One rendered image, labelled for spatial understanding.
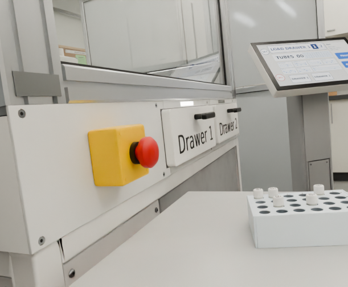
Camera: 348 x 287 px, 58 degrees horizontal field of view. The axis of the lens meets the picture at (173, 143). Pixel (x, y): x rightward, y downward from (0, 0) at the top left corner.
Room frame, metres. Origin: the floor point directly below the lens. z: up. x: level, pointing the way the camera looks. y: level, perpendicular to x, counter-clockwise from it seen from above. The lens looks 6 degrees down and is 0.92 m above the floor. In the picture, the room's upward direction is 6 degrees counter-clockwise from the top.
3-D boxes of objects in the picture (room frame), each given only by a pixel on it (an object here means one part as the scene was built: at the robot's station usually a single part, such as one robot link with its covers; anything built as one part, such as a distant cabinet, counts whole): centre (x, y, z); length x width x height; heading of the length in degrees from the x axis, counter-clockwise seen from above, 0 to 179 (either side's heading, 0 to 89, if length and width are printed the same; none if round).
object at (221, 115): (1.01, -0.17, 0.87); 0.29 x 0.02 x 0.11; 156
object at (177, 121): (0.72, -0.05, 0.87); 0.29 x 0.02 x 0.11; 156
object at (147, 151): (0.40, 0.04, 0.88); 0.04 x 0.03 x 0.04; 156
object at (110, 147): (0.41, 0.07, 0.88); 0.07 x 0.05 x 0.07; 156
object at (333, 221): (0.37, -0.15, 0.78); 0.12 x 0.08 x 0.04; 81
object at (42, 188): (0.95, 0.38, 0.87); 1.02 x 0.95 x 0.14; 156
